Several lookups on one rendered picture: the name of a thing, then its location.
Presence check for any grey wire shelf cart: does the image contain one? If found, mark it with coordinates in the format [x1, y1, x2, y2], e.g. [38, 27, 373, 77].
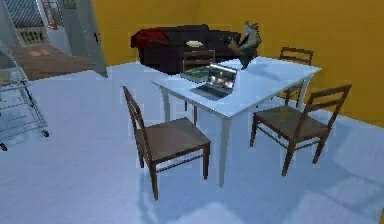
[0, 40, 50, 152]

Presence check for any black sofa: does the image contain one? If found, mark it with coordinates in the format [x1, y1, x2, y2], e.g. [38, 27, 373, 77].
[130, 23, 244, 76]

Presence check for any brown framed picture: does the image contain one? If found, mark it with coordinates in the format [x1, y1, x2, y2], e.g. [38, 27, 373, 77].
[41, 0, 64, 30]

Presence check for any green book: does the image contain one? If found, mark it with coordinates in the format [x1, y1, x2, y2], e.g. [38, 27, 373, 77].
[180, 65, 211, 84]

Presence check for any red cloth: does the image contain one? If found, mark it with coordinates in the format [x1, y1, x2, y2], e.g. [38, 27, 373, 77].
[130, 28, 170, 50]

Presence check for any grey room door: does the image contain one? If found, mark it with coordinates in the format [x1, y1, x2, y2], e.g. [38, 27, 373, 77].
[57, 0, 108, 78]

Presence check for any brown wooden chair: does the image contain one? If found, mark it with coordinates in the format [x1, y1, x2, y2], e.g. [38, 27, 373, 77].
[275, 46, 315, 108]
[121, 85, 212, 201]
[249, 83, 353, 178]
[181, 49, 217, 127]

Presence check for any white dining table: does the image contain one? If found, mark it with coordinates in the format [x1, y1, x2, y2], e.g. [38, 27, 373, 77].
[151, 55, 323, 189]

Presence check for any black laptop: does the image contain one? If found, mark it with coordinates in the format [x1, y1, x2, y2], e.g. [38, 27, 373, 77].
[190, 63, 239, 102]

